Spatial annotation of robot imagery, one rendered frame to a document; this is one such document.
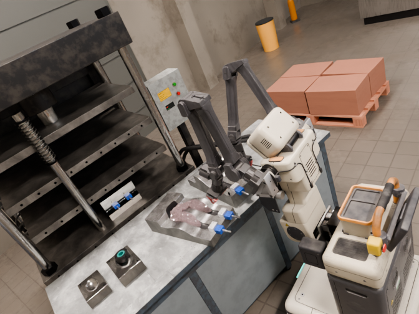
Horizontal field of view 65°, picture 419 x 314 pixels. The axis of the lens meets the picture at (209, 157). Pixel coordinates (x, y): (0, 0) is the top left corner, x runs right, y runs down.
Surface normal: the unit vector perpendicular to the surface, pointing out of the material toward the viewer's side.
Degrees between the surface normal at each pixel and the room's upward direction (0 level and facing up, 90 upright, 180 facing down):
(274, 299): 0
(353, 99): 90
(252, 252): 90
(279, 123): 48
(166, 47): 90
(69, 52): 90
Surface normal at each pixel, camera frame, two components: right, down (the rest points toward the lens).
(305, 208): 0.68, -0.04
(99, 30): 0.59, 0.21
